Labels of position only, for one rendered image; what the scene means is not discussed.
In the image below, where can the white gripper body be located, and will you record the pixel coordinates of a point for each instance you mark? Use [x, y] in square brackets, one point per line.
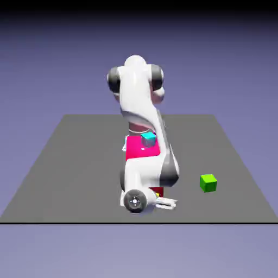
[167, 202]

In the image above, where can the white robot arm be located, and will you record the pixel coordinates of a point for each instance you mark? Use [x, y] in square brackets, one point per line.
[139, 104]

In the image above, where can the small green cube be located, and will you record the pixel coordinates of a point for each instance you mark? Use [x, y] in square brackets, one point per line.
[208, 182]

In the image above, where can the small cyan cube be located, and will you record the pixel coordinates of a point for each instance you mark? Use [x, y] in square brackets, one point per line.
[148, 139]

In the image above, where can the large pink box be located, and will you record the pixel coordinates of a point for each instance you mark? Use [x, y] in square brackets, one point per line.
[136, 151]

